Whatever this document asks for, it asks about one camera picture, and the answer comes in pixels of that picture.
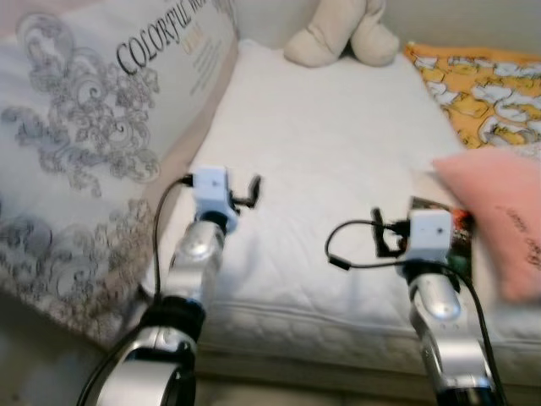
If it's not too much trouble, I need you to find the pink pillow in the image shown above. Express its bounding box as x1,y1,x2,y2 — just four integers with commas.
432,148,541,305

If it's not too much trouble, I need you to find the orange yellow cartoon blanket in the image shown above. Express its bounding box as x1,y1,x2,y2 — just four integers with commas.
402,42,541,151

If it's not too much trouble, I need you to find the dark cover book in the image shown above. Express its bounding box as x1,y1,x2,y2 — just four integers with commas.
408,196,474,284

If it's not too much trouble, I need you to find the white bed mattress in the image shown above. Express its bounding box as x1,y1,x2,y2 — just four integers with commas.
139,38,541,377

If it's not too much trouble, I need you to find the beige plush toy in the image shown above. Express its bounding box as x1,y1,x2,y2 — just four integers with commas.
283,0,401,69

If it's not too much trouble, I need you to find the white grey-patterned printed quilt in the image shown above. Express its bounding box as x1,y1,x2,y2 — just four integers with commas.
0,0,242,349

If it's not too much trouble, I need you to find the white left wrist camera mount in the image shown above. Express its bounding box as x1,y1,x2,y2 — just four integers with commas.
192,166,234,222

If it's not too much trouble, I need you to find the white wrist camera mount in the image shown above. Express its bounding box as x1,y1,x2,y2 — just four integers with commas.
192,166,234,222
408,210,453,265

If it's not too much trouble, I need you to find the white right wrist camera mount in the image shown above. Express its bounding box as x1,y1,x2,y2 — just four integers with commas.
408,210,453,265

